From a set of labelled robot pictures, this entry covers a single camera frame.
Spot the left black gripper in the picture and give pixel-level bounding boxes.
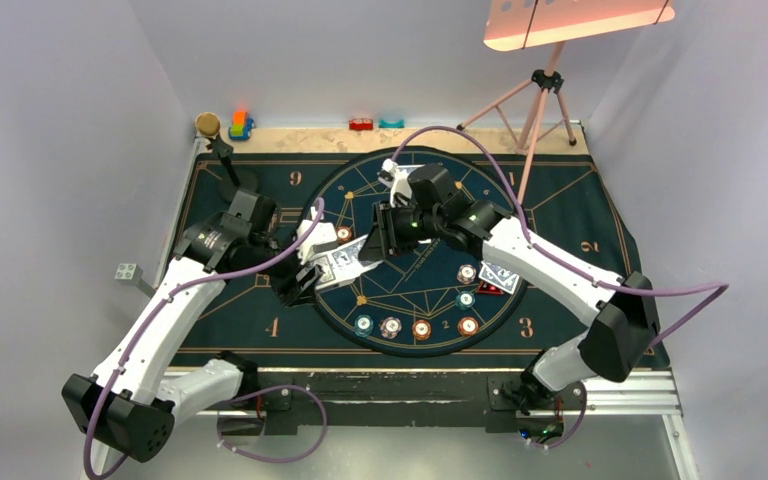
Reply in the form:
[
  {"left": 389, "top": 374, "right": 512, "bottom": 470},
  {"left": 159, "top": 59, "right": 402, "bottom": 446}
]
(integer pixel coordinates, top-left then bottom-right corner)
[{"left": 247, "top": 227, "right": 322, "bottom": 306}]

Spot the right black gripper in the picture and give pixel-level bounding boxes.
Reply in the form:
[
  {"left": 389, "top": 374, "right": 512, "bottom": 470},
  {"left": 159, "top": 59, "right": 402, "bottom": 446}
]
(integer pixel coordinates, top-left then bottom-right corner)
[{"left": 360, "top": 198, "right": 444, "bottom": 260}]

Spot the blue playing card deck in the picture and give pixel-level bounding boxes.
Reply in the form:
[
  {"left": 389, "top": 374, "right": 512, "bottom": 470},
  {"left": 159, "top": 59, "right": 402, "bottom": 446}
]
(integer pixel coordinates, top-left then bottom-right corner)
[{"left": 311, "top": 235, "right": 382, "bottom": 292}]

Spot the green poker chip stack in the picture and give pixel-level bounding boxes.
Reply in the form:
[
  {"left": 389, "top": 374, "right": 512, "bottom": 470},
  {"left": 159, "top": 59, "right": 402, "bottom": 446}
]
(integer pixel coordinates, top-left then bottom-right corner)
[{"left": 353, "top": 314, "right": 374, "bottom": 338}]

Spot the red triangular button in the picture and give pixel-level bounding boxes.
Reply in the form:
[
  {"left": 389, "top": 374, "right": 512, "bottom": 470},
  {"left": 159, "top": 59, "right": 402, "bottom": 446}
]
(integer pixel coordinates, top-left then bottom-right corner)
[{"left": 476, "top": 283, "right": 501, "bottom": 295}]

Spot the pink white poker chip stack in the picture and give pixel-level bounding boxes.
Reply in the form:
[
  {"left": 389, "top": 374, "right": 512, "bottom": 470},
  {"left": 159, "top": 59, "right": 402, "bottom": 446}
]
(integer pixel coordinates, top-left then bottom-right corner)
[{"left": 380, "top": 317, "right": 402, "bottom": 340}]

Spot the orange red poker chip stack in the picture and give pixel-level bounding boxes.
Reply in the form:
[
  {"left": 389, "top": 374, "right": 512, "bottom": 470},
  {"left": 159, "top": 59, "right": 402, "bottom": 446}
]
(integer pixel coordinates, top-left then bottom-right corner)
[{"left": 412, "top": 320, "right": 432, "bottom": 341}]

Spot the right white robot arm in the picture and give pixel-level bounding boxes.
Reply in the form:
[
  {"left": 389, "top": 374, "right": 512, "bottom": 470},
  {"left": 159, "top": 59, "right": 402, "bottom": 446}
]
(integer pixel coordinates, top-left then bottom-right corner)
[{"left": 359, "top": 159, "right": 660, "bottom": 407}]

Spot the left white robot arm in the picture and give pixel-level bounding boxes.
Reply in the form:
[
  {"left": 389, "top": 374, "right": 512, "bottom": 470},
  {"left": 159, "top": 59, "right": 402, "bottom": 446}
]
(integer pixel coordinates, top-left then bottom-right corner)
[{"left": 61, "top": 190, "right": 325, "bottom": 479}]

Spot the round blue poker mat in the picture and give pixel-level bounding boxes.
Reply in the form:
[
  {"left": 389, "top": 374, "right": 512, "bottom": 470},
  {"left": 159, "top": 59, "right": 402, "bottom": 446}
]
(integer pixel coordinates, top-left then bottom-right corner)
[{"left": 281, "top": 150, "right": 542, "bottom": 365}]

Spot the teal toy block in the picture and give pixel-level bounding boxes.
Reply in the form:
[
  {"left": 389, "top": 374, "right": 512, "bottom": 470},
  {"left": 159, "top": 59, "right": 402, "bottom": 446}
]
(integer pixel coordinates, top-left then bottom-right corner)
[{"left": 378, "top": 117, "right": 405, "bottom": 129}]

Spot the red toy block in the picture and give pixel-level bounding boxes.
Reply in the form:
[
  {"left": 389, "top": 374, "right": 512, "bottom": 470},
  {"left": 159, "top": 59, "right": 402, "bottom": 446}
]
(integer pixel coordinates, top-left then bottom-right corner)
[{"left": 348, "top": 117, "right": 375, "bottom": 131}]

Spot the colourful toy block stack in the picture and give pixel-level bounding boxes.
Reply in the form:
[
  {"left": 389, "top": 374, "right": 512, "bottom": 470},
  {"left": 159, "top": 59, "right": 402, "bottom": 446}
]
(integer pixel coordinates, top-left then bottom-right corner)
[{"left": 228, "top": 110, "right": 255, "bottom": 141}]

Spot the grey lego brick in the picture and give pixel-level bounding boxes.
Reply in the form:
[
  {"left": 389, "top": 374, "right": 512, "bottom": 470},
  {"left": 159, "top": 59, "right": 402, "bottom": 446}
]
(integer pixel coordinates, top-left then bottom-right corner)
[{"left": 114, "top": 263, "right": 141, "bottom": 283}]

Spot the gold round knob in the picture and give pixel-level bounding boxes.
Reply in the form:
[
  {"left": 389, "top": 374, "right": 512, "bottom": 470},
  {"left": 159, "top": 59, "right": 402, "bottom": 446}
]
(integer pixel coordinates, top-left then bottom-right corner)
[{"left": 195, "top": 112, "right": 221, "bottom": 138}]

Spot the pink tripod lamp stand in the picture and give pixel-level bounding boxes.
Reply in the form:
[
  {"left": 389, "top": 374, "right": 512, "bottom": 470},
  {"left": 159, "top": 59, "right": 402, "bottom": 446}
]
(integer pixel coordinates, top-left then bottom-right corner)
[{"left": 455, "top": 0, "right": 677, "bottom": 203}]

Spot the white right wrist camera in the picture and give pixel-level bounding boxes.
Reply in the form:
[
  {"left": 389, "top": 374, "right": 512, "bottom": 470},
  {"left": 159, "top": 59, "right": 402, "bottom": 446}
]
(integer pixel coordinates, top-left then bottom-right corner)
[{"left": 377, "top": 159, "right": 412, "bottom": 207}]

